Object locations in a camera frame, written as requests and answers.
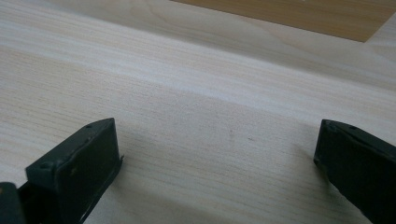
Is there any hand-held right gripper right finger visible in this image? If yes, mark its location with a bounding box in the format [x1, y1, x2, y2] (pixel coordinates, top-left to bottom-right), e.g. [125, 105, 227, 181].
[313, 119, 396, 224]

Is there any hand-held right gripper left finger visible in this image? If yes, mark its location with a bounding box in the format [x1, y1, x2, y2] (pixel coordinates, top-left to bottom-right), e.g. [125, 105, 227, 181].
[18, 117, 125, 224]

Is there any brown wooden board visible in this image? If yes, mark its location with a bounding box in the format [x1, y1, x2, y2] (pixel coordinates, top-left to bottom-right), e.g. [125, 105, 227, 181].
[169, 0, 396, 44]

